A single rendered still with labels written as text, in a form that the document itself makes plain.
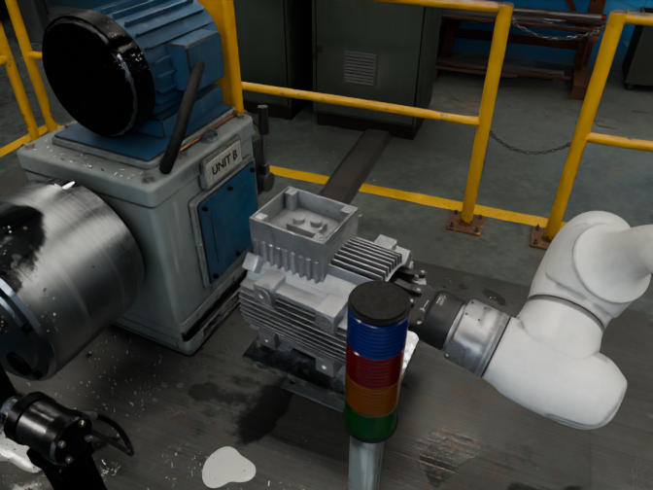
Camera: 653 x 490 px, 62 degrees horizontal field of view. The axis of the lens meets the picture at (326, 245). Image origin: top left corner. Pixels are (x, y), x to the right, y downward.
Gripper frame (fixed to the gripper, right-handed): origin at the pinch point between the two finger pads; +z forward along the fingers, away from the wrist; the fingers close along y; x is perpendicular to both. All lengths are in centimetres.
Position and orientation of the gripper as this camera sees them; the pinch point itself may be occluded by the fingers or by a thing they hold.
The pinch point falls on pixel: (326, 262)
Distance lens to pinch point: 79.5
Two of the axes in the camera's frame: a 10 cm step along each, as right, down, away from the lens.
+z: -8.5, -4.2, 3.2
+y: -5.1, 5.2, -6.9
